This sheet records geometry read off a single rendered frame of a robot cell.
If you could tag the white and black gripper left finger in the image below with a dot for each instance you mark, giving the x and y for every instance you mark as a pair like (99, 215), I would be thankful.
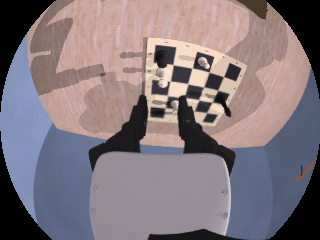
(127, 139)

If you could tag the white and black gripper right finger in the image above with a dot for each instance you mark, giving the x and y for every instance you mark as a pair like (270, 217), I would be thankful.
(196, 140)

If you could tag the black and white chessboard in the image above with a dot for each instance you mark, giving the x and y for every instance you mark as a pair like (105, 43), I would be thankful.
(201, 86)

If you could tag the black chess king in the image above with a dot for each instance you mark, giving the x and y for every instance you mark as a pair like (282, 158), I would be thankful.
(221, 99)

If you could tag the black chess queen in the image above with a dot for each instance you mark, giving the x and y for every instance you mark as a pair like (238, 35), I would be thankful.
(162, 57)

